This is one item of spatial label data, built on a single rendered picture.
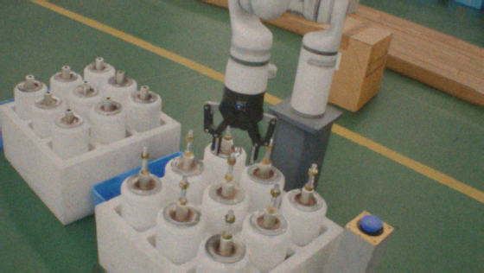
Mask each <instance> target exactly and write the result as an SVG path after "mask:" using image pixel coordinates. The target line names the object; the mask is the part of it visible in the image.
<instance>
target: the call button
mask: <svg viewBox="0 0 484 273"><path fill-rule="evenodd" d="M361 224H362V226H363V229H364V230H365V231H368V232H376V231H379V230H380V229H381V227H382V225H383V223H382V221H381V220H380V218H379V217H377V216H374V215H365V216H363V217H362V220H361Z"/></svg>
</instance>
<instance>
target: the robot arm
mask: <svg viewBox="0 0 484 273"><path fill-rule="evenodd" d="M349 4H350V0H303V7H302V8H303V14H304V16H305V17H306V18H307V19H309V20H311V21H314V22H322V23H326V24H329V25H331V26H330V27H329V28H328V29H326V30H323V31H316V32H310V33H307V34H306V35H305V36H304V37H303V40H302V46H301V51H300V55H299V63H298V68H297V72H296V79H295V84H294V87H293V92H292V96H291V104H290V109H291V110H292V111H293V112H294V113H295V114H296V115H298V116H301V117H306V118H319V117H322V116H323V115H324V113H325V110H326V107H327V103H328V97H329V95H328V94H329V90H330V87H331V84H332V80H333V77H334V68H335V64H336V61H337V57H338V50H339V47H340V43H341V34H342V30H343V29H344V25H345V21H346V19H347V13H348V12H347V11H348V8H349ZM289 5H290V0H228V7H229V13H230V20H231V26H232V45H231V51H230V56H229V61H228V64H227V66H226V77H225V84H224V91H223V97H222V100H221V102H220V103H218V102H213V101H212V100H211V99H208V100H207V102H206V103H205V104H204V131H205V132H206V133H209V134H211V135H212V136H213V144H212V151H214V154H215V155H218V154H219V152H220V146H221V140H222V134H221V133H222V132H223V131H224V130H225V129H226V128H227V126H228V125H229V126H230V128H234V129H240V130H244V131H247V134H248V136H249V138H250V139H251V141H252V148H251V154H250V159H249V162H251V163H252V162H253V160H254V161H256V159H257V158H258V152H259V147H261V146H265V147H268V146H269V145H270V142H271V138H272V135H273V132H274V129H275V127H276V124H277V120H278V115H277V114H273V115H270V114H267V113H264V109H263V103H264V95H265V90H266V85H267V80H268V79H271V78H275V77H276V75H277V68H276V67H275V66H274V65H270V64H269V63H270V57H271V50H272V46H271V44H272V34H271V32H270V30H268V29H267V28H266V27H265V26H264V25H263V23H261V21H260V16H261V17H263V18H264V19H275V18H278V17H280V16H281V15H282V14H283V13H284V12H285V11H286V10H287V9H288V7H289ZM217 109H219V111H220V113H221V115H222V117H223V120H222V121H221V123H220V124H219V125H218V127H216V126H214V125H213V114H214V113H215V112H216V110H217ZM262 119H263V120H264V121H265V123H264V124H265V125H266V126H267V127H268V129H267V131H266V134H265V136H264V137H261V136H260V134H259V131H258V122H259V121H261V120H262Z"/></svg>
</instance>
